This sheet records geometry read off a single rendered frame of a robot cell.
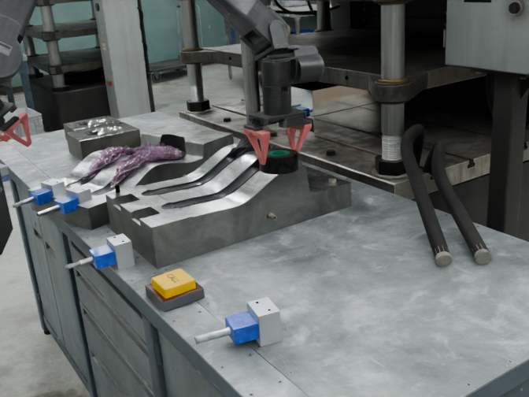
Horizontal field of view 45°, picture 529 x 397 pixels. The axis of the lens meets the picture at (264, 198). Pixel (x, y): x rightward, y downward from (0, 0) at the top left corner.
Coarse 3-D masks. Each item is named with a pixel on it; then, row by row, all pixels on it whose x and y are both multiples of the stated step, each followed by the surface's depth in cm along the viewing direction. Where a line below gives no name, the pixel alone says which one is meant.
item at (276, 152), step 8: (272, 152) 131; (280, 152) 132; (288, 152) 131; (296, 152) 130; (272, 160) 127; (280, 160) 127; (288, 160) 127; (296, 160) 129; (264, 168) 128; (272, 168) 127; (280, 168) 127; (288, 168) 128; (296, 168) 129
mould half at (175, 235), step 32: (128, 192) 143; (192, 192) 142; (256, 192) 135; (288, 192) 139; (320, 192) 144; (128, 224) 135; (160, 224) 124; (192, 224) 128; (224, 224) 132; (256, 224) 137; (288, 224) 142; (160, 256) 126; (192, 256) 130
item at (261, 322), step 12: (264, 300) 101; (252, 312) 99; (264, 312) 97; (276, 312) 97; (228, 324) 98; (240, 324) 97; (252, 324) 97; (264, 324) 97; (276, 324) 98; (204, 336) 96; (216, 336) 97; (240, 336) 97; (252, 336) 97; (264, 336) 98; (276, 336) 99
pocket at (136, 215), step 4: (144, 208) 133; (148, 208) 134; (152, 208) 133; (132, 212) 132; (136, 212) 133; (140, 212) 133; (144, 212) 134; (148, 212) 134; (152, 212) 134; (156, 212) 132; (132, 216) 132; (136, 216) 133; (140, 216) 133; (144, 216) 134; (148, 216) 134; (136, 220) 131
